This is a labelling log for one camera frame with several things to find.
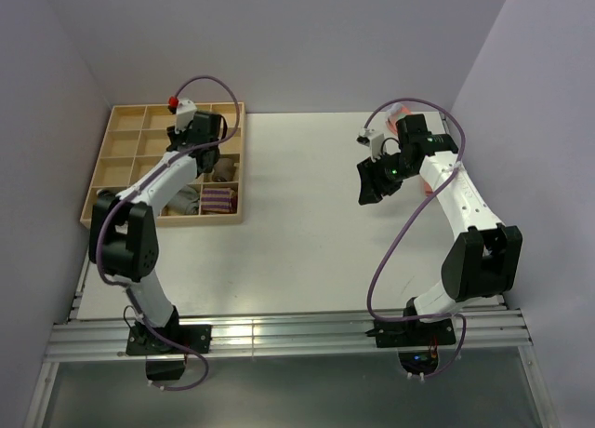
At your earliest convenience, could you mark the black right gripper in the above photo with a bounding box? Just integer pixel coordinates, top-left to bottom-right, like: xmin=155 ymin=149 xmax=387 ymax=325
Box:
xmin=357 ymin=150 xmax=417 ymax=206

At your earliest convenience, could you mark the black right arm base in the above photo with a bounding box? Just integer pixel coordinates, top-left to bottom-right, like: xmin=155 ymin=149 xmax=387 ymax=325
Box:
xmin=365 ymin=319 xmax=456 ymax=380

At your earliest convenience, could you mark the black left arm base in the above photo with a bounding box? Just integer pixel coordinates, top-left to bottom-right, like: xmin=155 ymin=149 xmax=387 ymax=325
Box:
xmin=125 ymin=322 xmax=212 ymax=391

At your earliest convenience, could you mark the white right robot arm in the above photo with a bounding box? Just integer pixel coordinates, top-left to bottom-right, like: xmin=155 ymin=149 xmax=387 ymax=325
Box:
xmin=357 ymin=114 xmax=522 ymax=344

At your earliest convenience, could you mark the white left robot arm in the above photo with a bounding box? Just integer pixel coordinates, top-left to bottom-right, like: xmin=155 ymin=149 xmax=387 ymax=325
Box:
xmin=88 ymin=110 xmax=228 ymax=353

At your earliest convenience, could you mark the brown rolled sock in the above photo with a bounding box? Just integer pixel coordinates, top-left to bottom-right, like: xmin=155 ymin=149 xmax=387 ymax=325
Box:
xmin=211 ymin=157 xmax=237 ymax=182

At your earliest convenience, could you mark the wooden compartment tray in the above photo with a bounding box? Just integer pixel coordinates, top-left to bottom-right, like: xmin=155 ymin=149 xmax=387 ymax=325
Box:
xmin=80 ymin=102 xmax=245 ymax=228

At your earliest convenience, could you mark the pink patterned sock pair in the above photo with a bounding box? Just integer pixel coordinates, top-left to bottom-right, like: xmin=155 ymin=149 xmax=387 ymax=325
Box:
xmin=385 ymin=102 xmax=433 ymax=198

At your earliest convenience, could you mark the purple striped rolled sock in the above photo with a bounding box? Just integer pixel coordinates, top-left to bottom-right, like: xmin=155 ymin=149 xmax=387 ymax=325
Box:
xmin=200 ymin=188 xmax=238 ymax=215

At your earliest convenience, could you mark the grey rolled sock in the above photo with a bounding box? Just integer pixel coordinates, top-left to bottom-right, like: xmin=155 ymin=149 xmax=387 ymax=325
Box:
xmin=162 ymin=185 xmax=200 ymax=216

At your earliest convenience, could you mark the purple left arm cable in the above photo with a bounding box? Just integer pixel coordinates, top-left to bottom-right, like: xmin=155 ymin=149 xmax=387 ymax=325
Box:
xmin=99 ymin=74 xmax=242 ymax=392

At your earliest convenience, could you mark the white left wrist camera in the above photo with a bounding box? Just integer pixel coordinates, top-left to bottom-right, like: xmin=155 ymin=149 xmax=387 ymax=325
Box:
xmin=175 ymin=99 xmax=197 ymax=131

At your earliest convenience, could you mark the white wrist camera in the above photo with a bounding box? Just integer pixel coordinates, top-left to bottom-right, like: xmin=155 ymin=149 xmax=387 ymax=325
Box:
xmin=175 ymin=99 xmax=197 ymax=131
xmin=356 ymin=127 xmax=385 ymax=162

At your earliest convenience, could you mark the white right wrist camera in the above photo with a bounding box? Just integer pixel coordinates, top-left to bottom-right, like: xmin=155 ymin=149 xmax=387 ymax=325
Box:
xmin=356 ymin=127 xmax=385 ymax=162

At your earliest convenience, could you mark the aluminium mounting rail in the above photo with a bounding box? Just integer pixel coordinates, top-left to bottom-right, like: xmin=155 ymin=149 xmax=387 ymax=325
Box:
xmin=43 ymin=305 xmax=532 ymax=363

